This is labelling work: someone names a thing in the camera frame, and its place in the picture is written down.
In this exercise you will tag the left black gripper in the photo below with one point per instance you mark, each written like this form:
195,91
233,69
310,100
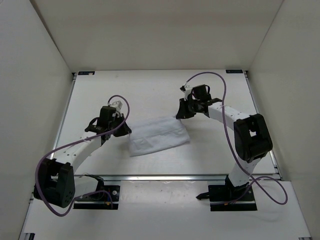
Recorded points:
125,130

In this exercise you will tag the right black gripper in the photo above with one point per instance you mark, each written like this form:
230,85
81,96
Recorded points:
183,113

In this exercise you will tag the white skirt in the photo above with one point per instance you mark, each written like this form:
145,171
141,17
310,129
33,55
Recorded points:
155,135

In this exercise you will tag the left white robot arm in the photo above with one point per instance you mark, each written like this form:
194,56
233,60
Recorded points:
55,181

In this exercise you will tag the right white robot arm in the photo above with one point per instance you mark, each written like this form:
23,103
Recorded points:
252,139

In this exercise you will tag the right blue label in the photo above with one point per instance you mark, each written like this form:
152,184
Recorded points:
234,71

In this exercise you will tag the blue label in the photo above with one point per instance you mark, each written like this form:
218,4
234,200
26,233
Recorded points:
234,71
86,73

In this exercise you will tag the left blue label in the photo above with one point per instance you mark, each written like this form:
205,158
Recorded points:
86,73

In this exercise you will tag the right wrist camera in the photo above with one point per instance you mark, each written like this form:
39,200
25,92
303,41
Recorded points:
187,90

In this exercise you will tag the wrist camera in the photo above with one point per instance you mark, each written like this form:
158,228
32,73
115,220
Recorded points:
117,105
187,90

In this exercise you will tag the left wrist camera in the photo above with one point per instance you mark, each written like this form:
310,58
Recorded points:
117,105

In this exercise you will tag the aluminium rail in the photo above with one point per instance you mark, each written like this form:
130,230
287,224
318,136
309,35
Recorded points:
165,178

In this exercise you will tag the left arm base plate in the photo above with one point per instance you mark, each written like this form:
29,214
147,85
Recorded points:
100,201

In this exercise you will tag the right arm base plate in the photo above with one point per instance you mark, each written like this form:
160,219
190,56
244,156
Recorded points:
225,198

